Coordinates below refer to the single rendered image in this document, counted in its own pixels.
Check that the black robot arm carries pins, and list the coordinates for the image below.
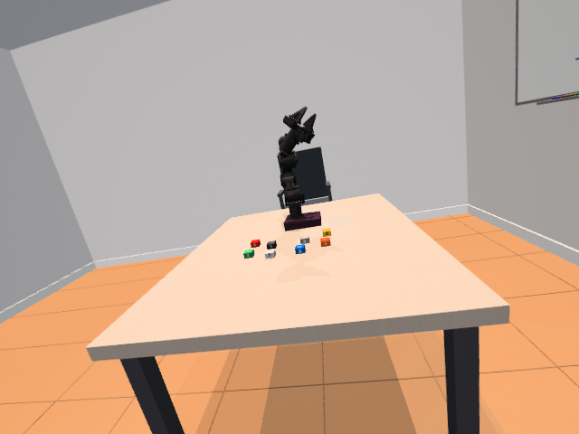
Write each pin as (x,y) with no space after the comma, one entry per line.
(293,195)

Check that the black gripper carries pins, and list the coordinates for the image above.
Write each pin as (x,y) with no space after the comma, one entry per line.
(292,122)

